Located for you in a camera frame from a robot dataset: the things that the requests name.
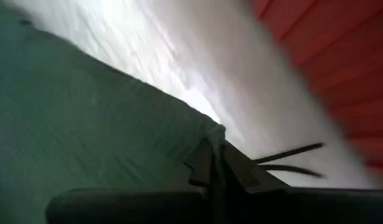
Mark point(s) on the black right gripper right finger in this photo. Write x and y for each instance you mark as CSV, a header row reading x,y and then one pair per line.
x,y
303,208

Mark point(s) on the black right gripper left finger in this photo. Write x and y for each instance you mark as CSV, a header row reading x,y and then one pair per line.
x,y
123,208

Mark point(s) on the red ribbed plastic bin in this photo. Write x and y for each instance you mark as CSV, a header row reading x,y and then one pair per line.
x,y
350,62

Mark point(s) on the green button shirt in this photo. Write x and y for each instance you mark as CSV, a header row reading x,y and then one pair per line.
x,y
85,124

